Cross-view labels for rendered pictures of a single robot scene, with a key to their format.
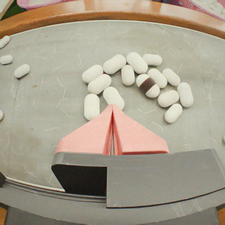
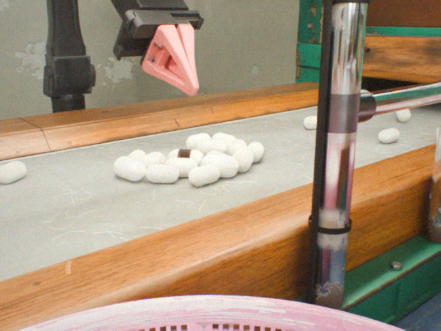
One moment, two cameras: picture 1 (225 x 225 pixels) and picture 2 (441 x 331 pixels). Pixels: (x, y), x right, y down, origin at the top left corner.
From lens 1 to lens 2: 0.57 m
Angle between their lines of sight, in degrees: 83
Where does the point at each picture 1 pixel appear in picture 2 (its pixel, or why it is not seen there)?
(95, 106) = (219, 136)
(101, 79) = (236, 142)
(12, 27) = not seen: outside the picture
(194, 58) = (130, 214)
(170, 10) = (252, 215)
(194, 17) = (177, 238)
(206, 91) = (83, 195)
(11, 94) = not seen: hidden behind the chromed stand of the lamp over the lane
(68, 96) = not seen: hidden behind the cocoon
